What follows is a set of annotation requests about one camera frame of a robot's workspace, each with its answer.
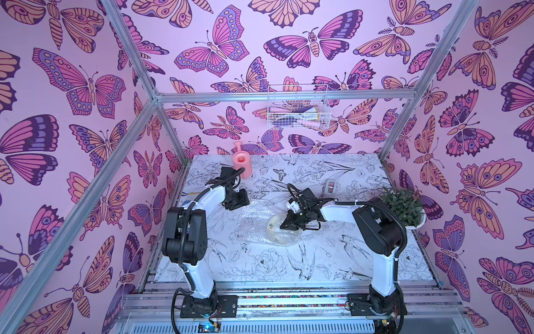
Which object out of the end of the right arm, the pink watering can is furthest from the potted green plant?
the pink watering can

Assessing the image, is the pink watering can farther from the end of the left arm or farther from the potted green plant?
the potted green plant

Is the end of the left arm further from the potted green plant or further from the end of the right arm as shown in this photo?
the potted green plant

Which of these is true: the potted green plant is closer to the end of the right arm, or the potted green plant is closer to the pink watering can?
the end of the right arm
